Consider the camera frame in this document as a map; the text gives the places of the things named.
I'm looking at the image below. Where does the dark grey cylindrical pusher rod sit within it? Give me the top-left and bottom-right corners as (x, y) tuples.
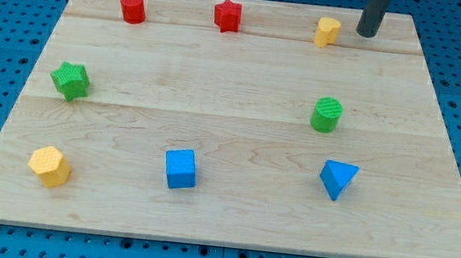
(356, 0), (391, 38)

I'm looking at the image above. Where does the yellow heart block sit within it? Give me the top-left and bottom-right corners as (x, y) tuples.
(313, 17), (342, 48)

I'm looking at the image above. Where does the green cylinder block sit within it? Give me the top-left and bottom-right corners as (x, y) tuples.
(309, 97), (343, 133)

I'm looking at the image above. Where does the red star block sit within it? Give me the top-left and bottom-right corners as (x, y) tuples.
(213, 0), (242, 32)

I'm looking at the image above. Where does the blue triangle block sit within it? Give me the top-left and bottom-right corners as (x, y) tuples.
(319, 160), (359, 201)

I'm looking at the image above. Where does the red cylinder block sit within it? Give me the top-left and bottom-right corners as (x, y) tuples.
(120, 0), (146, 25)

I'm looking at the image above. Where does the wooden board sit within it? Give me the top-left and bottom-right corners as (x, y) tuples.
(0, 0), (461, 258)

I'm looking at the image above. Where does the blue cube block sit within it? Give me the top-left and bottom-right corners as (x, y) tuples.
(166, 149), (196, 189)

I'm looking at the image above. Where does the green star block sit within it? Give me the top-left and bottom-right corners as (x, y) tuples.
(50, 62), (90, 102)

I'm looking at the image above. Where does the yellow hexagon block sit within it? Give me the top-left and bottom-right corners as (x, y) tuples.
(27, 146), (71, 188)

